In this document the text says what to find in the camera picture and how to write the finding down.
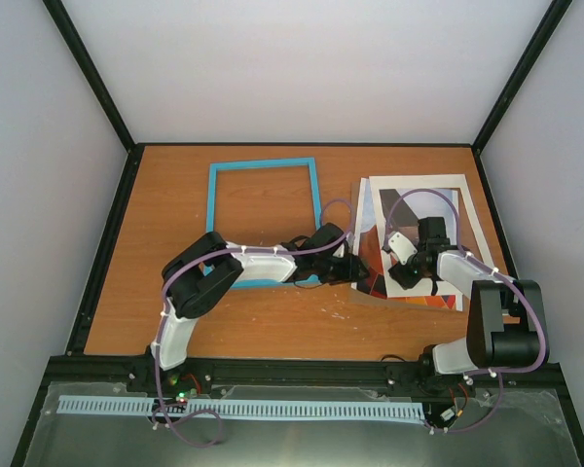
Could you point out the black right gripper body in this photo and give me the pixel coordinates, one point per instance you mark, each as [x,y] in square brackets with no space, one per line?
[409,279]

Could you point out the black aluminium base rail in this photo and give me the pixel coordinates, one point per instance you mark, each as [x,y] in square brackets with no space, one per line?
[211,376]

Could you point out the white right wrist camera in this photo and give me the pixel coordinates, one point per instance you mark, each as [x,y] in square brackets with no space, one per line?
[397,249]

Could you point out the black enclosure frame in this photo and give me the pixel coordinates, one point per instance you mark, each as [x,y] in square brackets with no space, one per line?
[31,436]

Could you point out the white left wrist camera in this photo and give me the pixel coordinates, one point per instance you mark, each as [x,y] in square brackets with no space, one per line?
[344,248]

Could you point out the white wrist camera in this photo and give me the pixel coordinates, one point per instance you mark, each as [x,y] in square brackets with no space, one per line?
[397,249]
[344,248]

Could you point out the hot air balloon photo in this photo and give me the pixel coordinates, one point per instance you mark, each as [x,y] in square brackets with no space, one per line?
[452,301]

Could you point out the blue wooden picture frame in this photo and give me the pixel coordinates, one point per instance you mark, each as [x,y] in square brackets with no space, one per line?
[211,209]

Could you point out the white picture mat board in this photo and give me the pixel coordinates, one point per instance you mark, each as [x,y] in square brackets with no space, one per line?
[472,219]

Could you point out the light blue slotted cable duct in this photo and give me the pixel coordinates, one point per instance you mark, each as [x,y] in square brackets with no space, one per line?
[256,410]

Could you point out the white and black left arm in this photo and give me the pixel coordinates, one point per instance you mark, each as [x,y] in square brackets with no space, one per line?
[198,279]

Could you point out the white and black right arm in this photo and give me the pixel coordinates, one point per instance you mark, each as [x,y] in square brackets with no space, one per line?
[506,329]

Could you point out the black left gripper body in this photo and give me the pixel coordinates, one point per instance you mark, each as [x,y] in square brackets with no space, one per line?
[334,272]

